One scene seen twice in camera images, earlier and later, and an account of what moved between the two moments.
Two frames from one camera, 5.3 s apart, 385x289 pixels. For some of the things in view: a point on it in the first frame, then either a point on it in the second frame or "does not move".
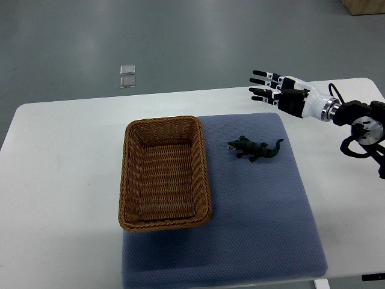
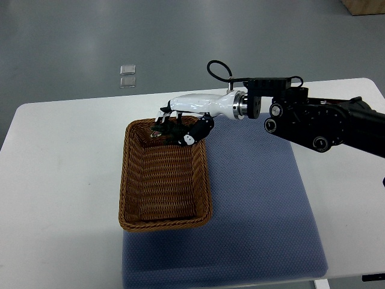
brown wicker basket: [163, 182] does not move
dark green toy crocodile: [246, 147] to [171, 132]
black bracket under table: [373, 277] does not move
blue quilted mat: [262, 225] does not move
